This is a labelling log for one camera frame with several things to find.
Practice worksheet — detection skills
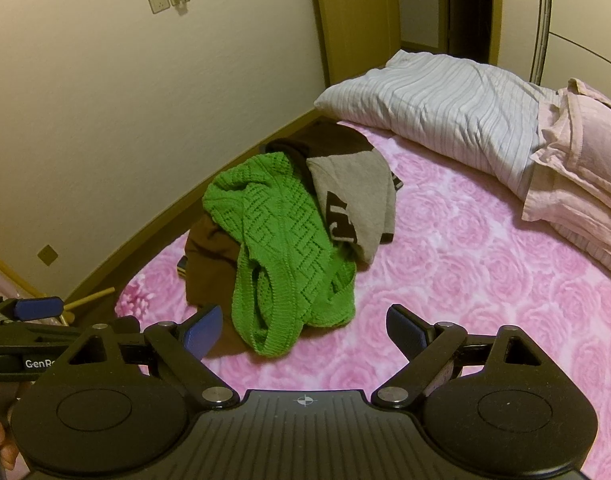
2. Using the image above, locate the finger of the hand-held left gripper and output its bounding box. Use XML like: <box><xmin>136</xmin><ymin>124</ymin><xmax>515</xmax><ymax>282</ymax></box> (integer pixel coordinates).
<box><xmin>0</xmin><ymin>297</ymin><xmax>65</xmax><ymax>322</ymax></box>
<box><xmin>0</xmin><ymin>316</ymin><xmax>141</xmax><ymax>356</ymax></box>

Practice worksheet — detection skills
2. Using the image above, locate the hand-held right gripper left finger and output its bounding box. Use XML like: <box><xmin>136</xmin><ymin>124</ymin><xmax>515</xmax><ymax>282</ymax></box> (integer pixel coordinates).
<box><xmin>68</xmin><ymin>304</ymin><xmax>239</xmax><ymax>408</ymax></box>

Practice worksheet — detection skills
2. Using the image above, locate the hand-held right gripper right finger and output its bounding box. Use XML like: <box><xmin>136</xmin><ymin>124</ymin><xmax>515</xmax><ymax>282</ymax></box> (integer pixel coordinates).
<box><xmin>373</xmin><ymin>304</ymin><xmax>543</xmax><ymax>408</ymax></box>

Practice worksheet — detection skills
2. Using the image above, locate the brown garment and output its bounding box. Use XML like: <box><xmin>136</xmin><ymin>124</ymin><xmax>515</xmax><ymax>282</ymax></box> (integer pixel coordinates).
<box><xmin>184</xmin><ymin>215</ymin><xmax>256</xmax><ymax>356</ymax></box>

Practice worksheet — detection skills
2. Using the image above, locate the green knit sweater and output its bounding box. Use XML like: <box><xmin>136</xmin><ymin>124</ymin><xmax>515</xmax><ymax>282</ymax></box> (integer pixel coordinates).
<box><xmin>202</xmin><ymin>152</ymin><xmax>357</xmax><ymax>359</ymax></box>

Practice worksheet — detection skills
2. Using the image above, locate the grey and brown sweater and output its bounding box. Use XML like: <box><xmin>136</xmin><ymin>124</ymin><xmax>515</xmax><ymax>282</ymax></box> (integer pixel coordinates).
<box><xmin>266</xmin><ymin>121</ymin><xmax>403</xmax><ymax>264</ymax></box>

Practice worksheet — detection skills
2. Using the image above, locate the wooden stick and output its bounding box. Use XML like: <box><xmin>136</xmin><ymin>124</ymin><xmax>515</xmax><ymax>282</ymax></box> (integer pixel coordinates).
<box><xmin>63</xmin><ymin>287</ymin><xmax>116</xmax><ymax>312</ymax></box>

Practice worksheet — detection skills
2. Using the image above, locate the pink floral blanket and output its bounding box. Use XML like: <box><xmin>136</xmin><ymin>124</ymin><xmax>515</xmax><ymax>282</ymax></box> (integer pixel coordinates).
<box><xmin>114</xmin><ymin>120</ymin><xmax>611</xmax><ymax>480</ymax></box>

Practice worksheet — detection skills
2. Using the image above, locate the white striped quilt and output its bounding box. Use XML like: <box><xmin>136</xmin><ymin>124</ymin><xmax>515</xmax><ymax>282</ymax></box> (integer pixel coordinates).
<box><xmin>314</xmin><ymin>50</ymin><xmax>559</xmax><ymax>201</ymax></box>

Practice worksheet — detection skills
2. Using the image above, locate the pink quilt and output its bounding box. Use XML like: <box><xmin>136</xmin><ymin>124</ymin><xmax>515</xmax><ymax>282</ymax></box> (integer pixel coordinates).
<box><xmin>521</xmin><ymin>77</ymin><xmax>611</xmax><ymax>283</ymax></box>

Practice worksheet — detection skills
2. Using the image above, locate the wooden door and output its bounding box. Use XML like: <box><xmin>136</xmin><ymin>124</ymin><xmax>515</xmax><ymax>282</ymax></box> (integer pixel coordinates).
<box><xmin>310</xmin><ymin>0</ymin><xmax>402</xmax><ymax>88</ymax></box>

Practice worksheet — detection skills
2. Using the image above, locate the white wardrobe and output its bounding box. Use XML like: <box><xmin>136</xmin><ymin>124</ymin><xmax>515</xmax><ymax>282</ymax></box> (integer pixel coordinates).
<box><xmin>528</xmin><ymin>0</ymin><xmax>611</xmax><ymax>116</ymax></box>

